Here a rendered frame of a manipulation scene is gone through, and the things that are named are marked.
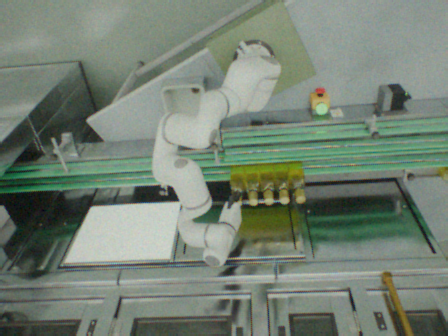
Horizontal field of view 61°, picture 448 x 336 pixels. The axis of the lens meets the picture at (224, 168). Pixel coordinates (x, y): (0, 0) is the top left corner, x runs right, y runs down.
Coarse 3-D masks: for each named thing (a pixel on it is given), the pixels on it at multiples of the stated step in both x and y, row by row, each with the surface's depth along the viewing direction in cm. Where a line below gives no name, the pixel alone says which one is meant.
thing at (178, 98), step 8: (168, 88) 148; (176, 88) 148; (184, 88) 156; (200, 88) 148; (168, 96) 156; (176, 96) 158; (184, 96) 158; (192, 96) 158; (200, 96) 158; (168, 104) 156; (176, 104) 160; (184, 104) 160; (192, 104) 160; (184, 112) 162; (192, 112) 162
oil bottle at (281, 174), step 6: (276, 162) 153; (282, 162) 153; (276, 168) 150; (282, 168) 149; (276, 174) 147; (282, 174) 146; (288, 174) 146; (276, 180) 144; (282, 180) 143; (288, 180) 143; (276, 186) 144; (288, 186) 143
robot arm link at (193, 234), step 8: (208, 200) 105; (184, 208) 106; (192, 208) 104; (200, 208) 104; (208, 208) 106; (184, 216) 108; (192, 216) 106; (184, 224) 113; (192, 224) 118; (200, 224) 117; (208, 224) 117; (184, 232) 115; (192, 232) 116; (200, 232) 115; (184, 240) 116; (192, 240) 116; (200, 240) 115
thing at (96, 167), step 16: (128, 160) 163; (144, 160) 162; (208, 160) 157; (240, 160) 154; (256, 160) 153; (272, 160) 152; (288, 160) 151; (304, 160) 151; (16, 176) 162; (32, 176) 161; (48, 176) 161
